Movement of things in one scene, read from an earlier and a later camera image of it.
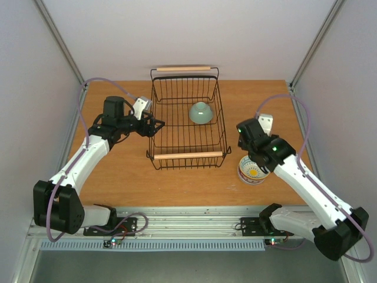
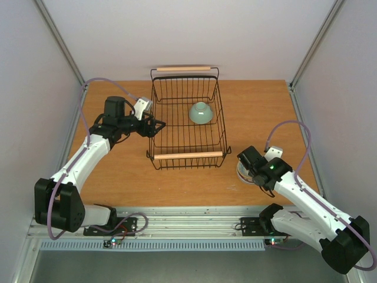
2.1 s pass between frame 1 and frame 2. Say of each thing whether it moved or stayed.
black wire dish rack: stayed
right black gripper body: moved
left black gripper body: stayed
